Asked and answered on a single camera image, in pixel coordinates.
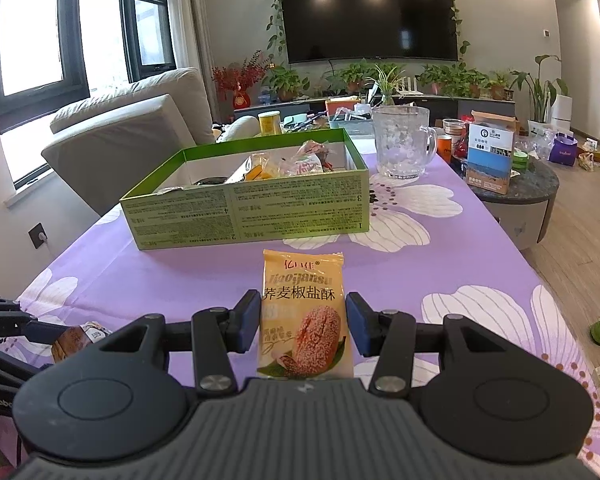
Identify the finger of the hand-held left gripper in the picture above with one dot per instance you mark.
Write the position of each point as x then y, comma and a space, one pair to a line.
35, 331
10, 364

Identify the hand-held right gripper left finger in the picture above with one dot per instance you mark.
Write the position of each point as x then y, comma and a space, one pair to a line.
247, 320

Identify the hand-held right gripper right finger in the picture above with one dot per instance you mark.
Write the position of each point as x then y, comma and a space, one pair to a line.
361, 325

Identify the brown and white snack packet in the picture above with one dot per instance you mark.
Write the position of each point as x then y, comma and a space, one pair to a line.
77, 342

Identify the yellow biscuit packet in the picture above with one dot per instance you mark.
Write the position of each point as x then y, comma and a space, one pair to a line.
302, 310

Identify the green cardboard box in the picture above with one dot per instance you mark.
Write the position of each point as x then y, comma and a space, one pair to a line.
255, 210

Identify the black snack packet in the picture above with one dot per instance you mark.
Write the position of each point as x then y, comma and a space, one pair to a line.
210, 180

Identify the pink peach snack packet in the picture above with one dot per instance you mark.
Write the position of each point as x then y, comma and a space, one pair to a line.
302, 165

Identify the purple floral tablecloth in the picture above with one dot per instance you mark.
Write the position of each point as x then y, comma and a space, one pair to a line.
430, 270

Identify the clear glass pitcher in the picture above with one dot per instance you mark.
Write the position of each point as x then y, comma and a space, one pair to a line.
400, 145

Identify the orange container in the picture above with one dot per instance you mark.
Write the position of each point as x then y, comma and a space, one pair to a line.
445, 147

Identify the yellow can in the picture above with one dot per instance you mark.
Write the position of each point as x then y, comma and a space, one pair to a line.
270, 124

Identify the round grey coffee table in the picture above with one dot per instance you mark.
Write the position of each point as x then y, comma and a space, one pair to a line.
525, 210

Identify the light blue tray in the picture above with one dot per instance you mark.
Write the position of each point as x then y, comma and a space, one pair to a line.
350, 124

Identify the blue and white carton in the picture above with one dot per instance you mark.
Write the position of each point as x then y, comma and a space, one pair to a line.
490, 160

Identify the beige sofa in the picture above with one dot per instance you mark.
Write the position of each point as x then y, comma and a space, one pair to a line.
125, 140

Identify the row of potted green plants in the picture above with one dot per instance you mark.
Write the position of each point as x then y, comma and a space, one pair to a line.
285, 82

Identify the red berry branch arrangement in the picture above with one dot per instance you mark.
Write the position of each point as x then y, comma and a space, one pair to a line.
235, 77

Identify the spider plant in vase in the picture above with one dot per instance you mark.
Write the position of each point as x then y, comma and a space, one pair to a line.
385, 82

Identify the dark television cabinet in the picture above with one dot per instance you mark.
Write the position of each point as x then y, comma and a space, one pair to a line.
480, 107

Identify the purple bag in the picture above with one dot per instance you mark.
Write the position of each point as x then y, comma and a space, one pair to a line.
564, 149

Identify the white sheer curtain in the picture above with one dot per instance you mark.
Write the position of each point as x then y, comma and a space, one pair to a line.
202, 35

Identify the white air purifier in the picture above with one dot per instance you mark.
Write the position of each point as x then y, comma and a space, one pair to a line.
562, 112

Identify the tall large leaf plant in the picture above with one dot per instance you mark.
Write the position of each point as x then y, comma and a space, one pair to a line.
537, 90

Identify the wide black framed window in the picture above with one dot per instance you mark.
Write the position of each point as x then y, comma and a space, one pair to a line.
35, 35

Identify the trailing green vine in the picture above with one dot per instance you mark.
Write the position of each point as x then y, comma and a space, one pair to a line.
272, 25

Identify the narrow black framed window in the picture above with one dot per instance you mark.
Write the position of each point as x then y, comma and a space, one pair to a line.
147, 15

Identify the wall socket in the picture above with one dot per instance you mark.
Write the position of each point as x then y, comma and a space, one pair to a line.
38, 236

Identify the wall mounted television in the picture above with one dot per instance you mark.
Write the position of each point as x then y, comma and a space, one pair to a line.
370, 15

